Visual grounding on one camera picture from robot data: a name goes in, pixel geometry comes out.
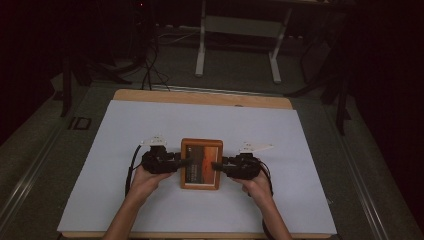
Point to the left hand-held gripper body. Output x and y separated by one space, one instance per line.
158 161

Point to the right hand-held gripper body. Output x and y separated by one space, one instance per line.
241 168

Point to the wooden picture frame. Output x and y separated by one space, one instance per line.
201 176

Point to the person's left hand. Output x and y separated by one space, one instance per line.
146 183

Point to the person's right hand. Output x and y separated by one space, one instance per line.
256 188

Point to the white table mat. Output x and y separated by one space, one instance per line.
186 123

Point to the wooden table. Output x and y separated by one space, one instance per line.
200 97

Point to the black metal stand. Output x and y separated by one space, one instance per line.
341 103
66 86

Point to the white power strip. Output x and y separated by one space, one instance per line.
181 27

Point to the black floor bracket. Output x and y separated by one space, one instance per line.
80 123

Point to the metal floor rail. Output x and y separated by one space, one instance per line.
30 178
363 190

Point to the white metal desk frame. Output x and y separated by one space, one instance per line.
240 26

